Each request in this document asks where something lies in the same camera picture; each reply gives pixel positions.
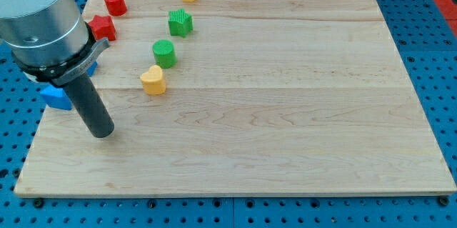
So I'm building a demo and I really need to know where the blue block behind arm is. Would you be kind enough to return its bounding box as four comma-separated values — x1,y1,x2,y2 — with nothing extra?
86,62,98,77

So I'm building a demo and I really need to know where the green star block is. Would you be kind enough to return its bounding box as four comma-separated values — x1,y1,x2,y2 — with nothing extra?
168,9,193,38

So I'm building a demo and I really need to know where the green cylinder block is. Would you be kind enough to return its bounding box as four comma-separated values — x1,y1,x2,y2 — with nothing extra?
152,39,177,69

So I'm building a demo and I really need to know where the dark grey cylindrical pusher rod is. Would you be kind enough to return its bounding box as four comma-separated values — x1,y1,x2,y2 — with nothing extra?
63,73,114,138

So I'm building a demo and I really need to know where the red cylinder block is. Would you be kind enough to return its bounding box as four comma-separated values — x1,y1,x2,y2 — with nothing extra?
104,0,127,16

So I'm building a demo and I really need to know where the yellow heart block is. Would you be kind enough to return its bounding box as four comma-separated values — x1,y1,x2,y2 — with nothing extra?
140,65,166,95

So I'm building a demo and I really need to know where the red star block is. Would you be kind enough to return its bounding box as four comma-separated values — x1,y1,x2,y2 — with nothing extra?
89,15,116,41

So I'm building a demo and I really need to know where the blue triangle block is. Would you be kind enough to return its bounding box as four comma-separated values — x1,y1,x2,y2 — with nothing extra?
40,85,72,110

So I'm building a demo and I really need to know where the black flange clamp ring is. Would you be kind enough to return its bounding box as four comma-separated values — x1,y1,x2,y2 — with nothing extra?
12,23,110,87

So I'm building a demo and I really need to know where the wooden board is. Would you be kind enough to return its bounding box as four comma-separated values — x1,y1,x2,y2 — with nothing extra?
14,0,456,198

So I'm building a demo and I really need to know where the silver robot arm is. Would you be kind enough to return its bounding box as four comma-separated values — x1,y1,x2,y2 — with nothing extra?
1,0,114,138

